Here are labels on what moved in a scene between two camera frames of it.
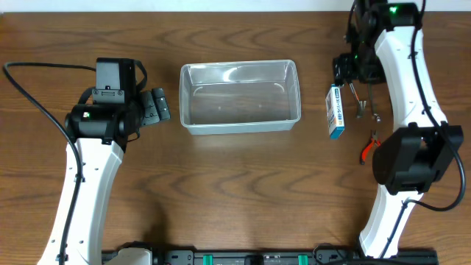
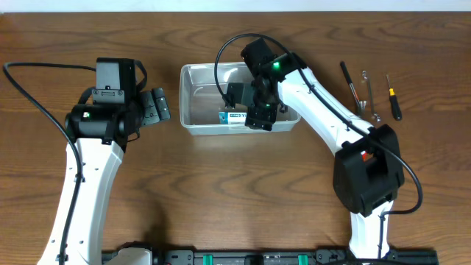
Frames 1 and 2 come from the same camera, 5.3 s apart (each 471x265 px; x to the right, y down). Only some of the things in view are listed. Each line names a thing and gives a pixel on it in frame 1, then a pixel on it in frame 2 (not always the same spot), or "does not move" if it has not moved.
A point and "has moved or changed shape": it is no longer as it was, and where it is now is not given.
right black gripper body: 348,68 -> 259,113
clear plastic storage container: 249,96 does not move
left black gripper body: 149,114 does not move
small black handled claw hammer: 360,105 does not move
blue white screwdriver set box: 335,112 has moved or changed shape
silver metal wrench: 375,117 does not move
